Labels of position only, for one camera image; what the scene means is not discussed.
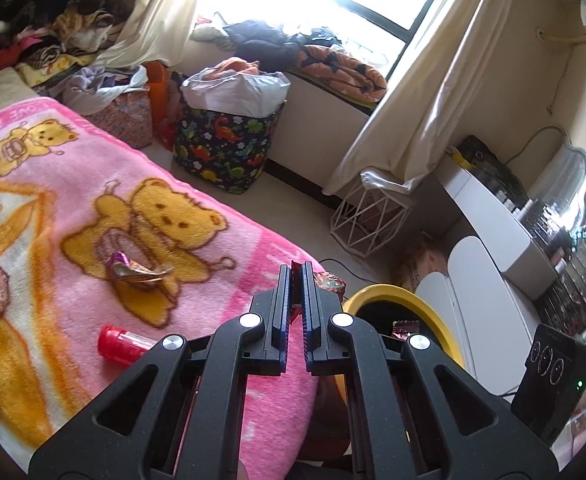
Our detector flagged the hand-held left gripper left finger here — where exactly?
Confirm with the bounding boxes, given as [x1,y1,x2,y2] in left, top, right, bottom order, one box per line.
[29,262,294,480]

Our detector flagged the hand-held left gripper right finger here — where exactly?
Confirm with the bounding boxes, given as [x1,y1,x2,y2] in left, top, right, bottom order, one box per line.
[297,261,559,480]

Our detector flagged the yellow trash bin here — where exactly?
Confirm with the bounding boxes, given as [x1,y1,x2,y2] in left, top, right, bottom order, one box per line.
[344,283,465,377]

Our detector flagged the red patterned snack wrapper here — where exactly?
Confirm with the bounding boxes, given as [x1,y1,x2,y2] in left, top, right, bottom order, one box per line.
[313,271,348,302]

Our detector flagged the pink silver wrapper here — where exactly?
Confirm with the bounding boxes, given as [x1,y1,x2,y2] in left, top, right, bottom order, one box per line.
[392,319,422,342]

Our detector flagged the brown cardboard box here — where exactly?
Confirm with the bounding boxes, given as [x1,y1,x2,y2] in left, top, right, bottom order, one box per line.
[390,240,449,292]

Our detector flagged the cluster of dark bottles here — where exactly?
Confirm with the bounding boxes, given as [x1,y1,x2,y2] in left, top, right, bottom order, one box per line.
[506,195,575,267]

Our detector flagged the red plastic bottle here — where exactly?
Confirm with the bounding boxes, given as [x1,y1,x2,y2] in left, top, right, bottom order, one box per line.
[98,325,157,362]

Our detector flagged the shiny crumpled foil wrapper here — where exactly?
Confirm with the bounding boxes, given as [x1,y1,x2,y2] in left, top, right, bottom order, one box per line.
[105,251,175,289]

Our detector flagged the silver framed mirror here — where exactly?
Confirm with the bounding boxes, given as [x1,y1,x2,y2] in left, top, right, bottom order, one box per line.
[523,146,586,242]

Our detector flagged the dinosaur print fabric basket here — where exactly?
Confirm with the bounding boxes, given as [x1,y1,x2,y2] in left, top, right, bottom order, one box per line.
[174,72,287,195]

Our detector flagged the white plastic bag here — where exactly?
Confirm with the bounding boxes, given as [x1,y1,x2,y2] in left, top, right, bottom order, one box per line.
[180,67,292,117]

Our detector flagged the pink bear printed blanket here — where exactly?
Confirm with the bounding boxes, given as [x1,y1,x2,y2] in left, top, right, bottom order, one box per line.
[0,97,325,472]

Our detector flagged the orange patterned quilt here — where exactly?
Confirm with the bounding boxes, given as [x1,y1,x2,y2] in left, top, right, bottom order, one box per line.
[295,45,389,104]

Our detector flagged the floral storage box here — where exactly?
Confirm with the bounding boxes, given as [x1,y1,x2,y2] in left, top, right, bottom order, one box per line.
[88,87,153,150]

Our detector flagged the orange bag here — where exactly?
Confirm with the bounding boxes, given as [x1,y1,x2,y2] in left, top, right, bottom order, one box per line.
[145,60,175,149]

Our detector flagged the orange cloth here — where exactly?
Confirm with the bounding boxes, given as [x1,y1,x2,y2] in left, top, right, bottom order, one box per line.
[205,58,262,79]

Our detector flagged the cream curtain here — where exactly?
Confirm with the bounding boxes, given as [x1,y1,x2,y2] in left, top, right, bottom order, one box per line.
[93,0,234,69]
[323,0,515,197]

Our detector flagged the dark clothes heap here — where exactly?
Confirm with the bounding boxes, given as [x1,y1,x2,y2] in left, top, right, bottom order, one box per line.
[223,20,344,62]

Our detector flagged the lilac white clothes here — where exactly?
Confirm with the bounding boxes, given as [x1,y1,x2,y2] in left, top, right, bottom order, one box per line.
[48,65,150,114]

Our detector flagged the beige pillow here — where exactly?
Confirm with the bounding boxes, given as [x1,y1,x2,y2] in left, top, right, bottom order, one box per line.
[0,67,40,129]

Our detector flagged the pile of clothes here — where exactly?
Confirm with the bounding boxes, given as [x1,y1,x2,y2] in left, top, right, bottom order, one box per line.
[0,0,142,87]

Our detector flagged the black floor cable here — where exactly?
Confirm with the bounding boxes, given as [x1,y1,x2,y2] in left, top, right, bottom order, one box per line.
[318,259,390,287]

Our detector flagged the white wire basket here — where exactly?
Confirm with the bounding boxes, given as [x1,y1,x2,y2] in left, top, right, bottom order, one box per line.
[329,167,417,259]

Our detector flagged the grey cable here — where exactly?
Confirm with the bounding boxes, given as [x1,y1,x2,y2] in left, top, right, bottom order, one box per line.
[503,125,570,167]

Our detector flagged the beige hose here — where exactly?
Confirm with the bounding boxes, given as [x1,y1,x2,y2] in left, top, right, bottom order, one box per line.
[536,27,586,47]

